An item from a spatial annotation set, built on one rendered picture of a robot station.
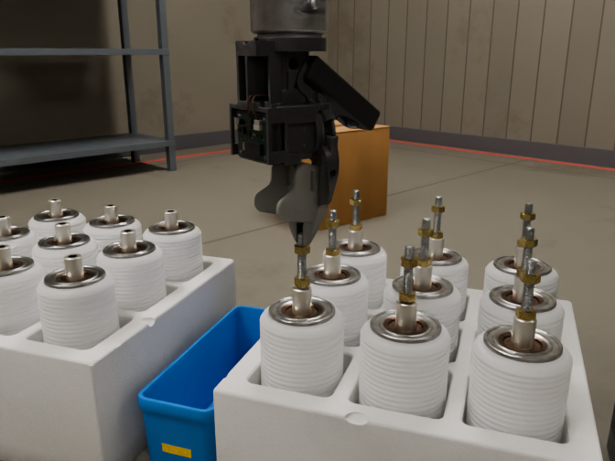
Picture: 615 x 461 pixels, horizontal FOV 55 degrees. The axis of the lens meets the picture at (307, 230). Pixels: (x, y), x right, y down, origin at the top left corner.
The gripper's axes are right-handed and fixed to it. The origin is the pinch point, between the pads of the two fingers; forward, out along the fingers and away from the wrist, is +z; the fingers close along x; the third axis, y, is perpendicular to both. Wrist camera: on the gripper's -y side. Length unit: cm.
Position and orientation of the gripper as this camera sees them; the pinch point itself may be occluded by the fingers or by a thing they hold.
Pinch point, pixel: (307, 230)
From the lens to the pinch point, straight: 64.2
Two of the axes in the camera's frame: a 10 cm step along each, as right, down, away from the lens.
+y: -8.0, 1.8, -5.8
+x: 6.0, 2.3, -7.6
